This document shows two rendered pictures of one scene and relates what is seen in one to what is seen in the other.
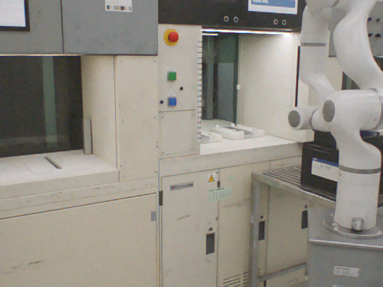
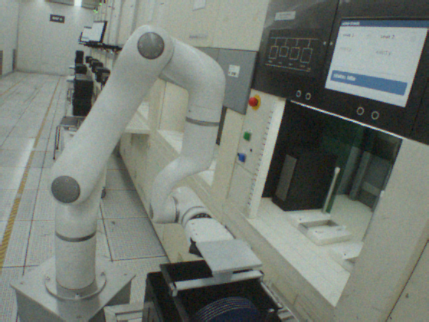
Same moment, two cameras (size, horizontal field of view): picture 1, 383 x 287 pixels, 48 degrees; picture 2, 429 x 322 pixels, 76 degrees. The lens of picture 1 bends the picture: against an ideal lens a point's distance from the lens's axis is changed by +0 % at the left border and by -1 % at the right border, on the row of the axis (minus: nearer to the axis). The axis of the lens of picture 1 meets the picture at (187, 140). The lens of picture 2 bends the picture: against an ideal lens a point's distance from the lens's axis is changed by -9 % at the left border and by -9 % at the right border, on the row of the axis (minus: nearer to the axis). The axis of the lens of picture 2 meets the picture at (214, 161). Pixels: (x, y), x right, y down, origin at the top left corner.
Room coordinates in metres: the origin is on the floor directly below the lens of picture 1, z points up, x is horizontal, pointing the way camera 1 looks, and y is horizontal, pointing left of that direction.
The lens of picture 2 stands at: (1.66, -1.22, 1.46)
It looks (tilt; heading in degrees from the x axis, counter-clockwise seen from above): 17 degrees down; 92
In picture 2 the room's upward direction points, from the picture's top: 11 degrees clockwise
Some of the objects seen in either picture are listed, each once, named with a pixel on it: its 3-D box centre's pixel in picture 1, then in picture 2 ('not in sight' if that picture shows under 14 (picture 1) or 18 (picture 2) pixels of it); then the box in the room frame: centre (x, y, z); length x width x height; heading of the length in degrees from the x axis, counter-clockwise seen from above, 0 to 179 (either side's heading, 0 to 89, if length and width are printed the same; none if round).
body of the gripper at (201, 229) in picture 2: not in sight; (207, 234); (1.65, -0.56, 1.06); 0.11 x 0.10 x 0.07; 120
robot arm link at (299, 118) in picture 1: (308, 117); (186, 208); (1.58, -0.44, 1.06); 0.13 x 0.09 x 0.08; 120
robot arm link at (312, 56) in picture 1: (317, 87); (182, 172); (1.55, -0.46, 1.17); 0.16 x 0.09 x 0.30; 30
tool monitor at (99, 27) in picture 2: not in sight; (110, 37); (-0.04, 2.48, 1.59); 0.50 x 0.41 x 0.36; 31
